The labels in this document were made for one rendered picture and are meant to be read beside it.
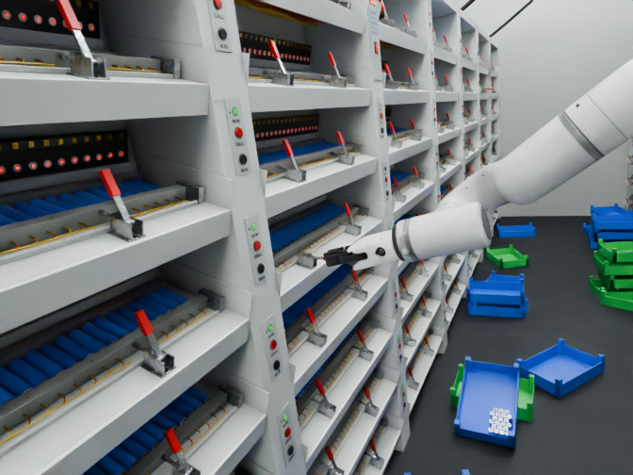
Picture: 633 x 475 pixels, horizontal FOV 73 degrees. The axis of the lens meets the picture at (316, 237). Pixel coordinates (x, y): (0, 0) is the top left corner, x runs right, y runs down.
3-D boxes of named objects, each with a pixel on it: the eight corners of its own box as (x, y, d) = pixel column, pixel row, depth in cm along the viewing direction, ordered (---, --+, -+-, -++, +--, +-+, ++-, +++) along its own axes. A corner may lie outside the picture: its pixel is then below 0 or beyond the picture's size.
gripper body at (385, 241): (404, 267, 80) (352, 277, 86) (418, 251, 89) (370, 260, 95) (392, 230, 79) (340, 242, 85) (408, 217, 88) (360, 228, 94)
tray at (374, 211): (381, 233, 135) (386, 204, 131) (277, 317, 84) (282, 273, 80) (324, 216, 143) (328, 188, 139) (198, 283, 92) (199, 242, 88)
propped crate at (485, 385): (515, 448, 151) (514, 436, 146) (455, 434, 160) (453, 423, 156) (520, 375, 171) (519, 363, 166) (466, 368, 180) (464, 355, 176)
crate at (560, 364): (559, 352, 203) (559, 337, 201) (604, 371, 185) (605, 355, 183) (516, 375, 190) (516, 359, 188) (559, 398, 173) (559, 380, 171)
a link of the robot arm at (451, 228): (414, 209, 86) (404, 228, 78) (482, 191, 79) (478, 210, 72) (429, 246, 88) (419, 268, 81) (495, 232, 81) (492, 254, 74)
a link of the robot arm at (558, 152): (559, 99, 74) (427, 204, 91) (565, 117, 61) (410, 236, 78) (594, 137, 74) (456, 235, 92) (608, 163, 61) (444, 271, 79)
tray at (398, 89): (428, 102, 184) (435, 68, 179) (380, 105, 133) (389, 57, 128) (383, 94, 192) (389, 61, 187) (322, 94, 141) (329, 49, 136)
